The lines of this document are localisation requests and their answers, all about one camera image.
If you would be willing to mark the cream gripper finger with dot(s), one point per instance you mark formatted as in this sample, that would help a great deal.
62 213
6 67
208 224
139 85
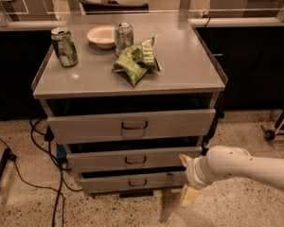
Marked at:
189 194
185 159

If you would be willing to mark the green chip bag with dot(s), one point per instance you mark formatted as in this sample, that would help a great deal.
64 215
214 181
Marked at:
137 60

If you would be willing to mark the grey drawer cabinet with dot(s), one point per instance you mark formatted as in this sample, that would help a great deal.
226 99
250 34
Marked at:
189 80

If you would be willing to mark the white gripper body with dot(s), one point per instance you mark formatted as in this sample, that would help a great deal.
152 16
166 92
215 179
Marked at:
193 173

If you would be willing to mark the white bowl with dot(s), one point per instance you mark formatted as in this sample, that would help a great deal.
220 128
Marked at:
102 36

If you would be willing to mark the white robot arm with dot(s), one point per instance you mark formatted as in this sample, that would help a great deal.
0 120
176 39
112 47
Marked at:
221 163

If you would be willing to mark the grey bottom drawer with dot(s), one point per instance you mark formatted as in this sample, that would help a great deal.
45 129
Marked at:
111 184

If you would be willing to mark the grey drawer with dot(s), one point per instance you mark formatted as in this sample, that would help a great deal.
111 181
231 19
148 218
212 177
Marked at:
111 184
130 126
129 159

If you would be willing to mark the silver green soda can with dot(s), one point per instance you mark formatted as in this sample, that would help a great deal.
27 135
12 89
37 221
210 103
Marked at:
123 36

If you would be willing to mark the green soda can left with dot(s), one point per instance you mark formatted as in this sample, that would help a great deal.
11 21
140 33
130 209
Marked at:
64 46

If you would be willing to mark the black wheeled cart frame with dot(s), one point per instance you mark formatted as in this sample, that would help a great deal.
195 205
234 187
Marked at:
270 135

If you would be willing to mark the grey top drawer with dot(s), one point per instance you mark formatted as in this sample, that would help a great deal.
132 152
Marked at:
130 126

